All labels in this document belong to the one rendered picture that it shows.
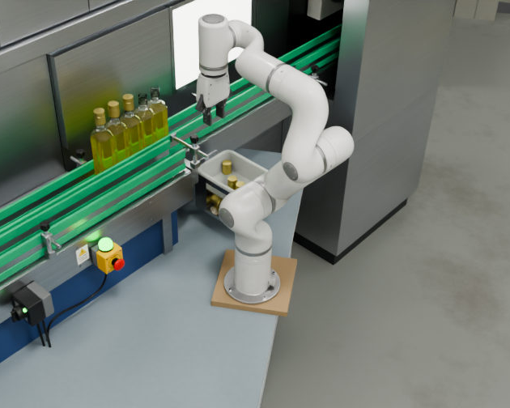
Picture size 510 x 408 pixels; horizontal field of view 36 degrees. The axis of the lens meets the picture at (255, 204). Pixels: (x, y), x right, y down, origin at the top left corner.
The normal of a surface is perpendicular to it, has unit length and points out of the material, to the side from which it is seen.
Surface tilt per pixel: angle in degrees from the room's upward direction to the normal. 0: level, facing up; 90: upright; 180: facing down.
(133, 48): 90
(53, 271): 90
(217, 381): 0
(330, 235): 90
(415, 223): 0
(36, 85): 90
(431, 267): 0
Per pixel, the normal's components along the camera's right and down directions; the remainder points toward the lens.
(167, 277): 0.03, -0.77
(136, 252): 0.74, 0.44
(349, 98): -0.67, 0.46
